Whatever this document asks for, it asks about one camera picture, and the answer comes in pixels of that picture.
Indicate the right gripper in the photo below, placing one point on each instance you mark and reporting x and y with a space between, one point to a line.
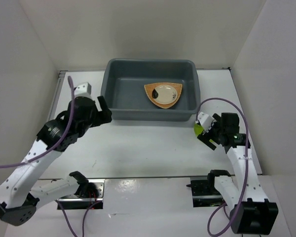
218 118

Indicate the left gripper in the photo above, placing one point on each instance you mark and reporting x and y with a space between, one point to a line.
104 116

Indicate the green plastic plate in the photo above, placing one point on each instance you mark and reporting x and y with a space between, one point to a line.
198 130

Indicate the orange woven triangular basket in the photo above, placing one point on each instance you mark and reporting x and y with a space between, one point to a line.
149 88

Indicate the cream ceramic plate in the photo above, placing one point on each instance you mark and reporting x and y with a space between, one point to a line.
164 94

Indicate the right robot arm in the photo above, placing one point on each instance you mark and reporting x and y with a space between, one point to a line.
251 211

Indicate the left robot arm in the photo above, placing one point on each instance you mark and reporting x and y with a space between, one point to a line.
19 198

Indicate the grey plastic bin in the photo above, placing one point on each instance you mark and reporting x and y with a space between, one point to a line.
123 88

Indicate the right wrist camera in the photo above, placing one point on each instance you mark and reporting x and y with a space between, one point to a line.
205 121

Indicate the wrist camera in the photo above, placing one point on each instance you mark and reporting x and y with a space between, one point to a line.
83 90
205 121

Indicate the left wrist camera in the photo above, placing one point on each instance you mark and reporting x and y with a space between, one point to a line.
83 90

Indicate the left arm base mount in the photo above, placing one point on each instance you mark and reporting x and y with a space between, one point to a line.
92 197

